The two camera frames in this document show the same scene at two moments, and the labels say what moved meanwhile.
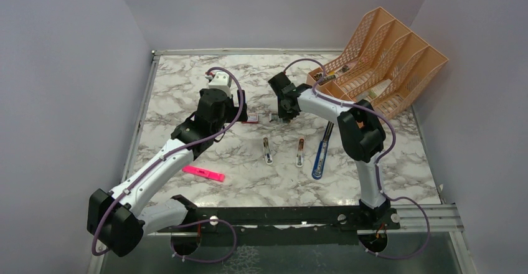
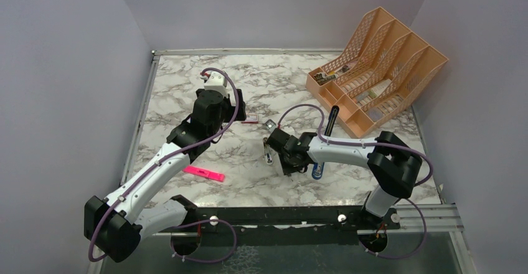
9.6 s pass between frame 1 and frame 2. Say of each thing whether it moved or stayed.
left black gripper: stayed
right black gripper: moved
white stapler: stayed
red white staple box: stayed
